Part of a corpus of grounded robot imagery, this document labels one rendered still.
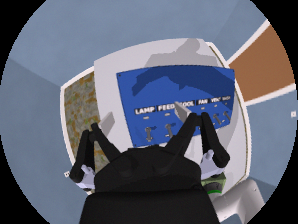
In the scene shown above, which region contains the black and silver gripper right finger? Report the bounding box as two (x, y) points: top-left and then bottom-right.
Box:
(151, 102), (230, 179)

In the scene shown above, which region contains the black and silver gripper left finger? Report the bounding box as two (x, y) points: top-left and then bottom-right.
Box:
(69, 112), (134, 192)

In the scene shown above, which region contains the blue switch console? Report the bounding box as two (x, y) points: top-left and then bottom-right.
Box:
(116, 65), (235, 147)

